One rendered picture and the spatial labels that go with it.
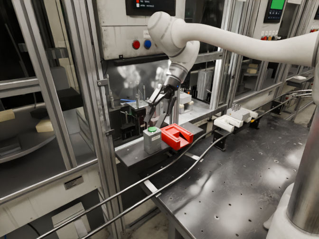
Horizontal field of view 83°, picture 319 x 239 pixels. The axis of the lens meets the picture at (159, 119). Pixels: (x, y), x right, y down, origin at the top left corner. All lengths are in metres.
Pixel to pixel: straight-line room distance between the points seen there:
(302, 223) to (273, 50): 0.52
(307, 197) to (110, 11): 0.86
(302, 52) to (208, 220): 0.77
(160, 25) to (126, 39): 0.17
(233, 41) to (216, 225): 0.78
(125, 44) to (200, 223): 0.87
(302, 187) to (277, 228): 0.18
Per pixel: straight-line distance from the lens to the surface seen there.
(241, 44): 0.70
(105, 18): 0.79
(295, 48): 0.69
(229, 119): 1.42
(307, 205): 0.67
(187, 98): 1.35
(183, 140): 1.03
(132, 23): 0.84
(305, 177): 0.63
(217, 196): 1.10
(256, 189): 1.21
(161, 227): 1.75
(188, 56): 0.83
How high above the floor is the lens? 1.50
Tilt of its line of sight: 28 degrees down
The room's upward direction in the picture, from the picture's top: straight up
